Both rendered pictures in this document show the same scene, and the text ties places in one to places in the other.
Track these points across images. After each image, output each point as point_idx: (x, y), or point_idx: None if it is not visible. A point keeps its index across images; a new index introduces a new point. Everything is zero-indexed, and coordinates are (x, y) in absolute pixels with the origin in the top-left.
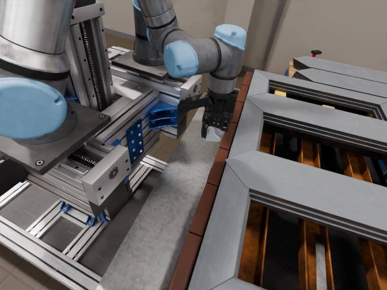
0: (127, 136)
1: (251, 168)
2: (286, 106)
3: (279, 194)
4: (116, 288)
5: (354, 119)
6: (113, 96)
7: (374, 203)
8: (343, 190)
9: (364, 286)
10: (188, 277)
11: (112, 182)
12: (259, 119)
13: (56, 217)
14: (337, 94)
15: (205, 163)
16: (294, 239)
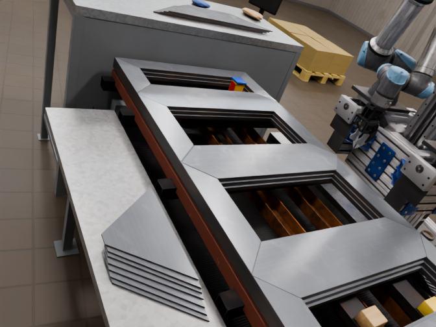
0: (380, 146)
1: (320, 154)
2: (388, 241)
3: (294, 145)
4: None
5: (330, 267)
6: (418, 145)
7: (248, 159)
8: (270, 161)
9: (183, 205)
10: None
11: (342, 110)
12: (372, 203)
13: None
14: None
15: (347, 204)
16: (243, 214)
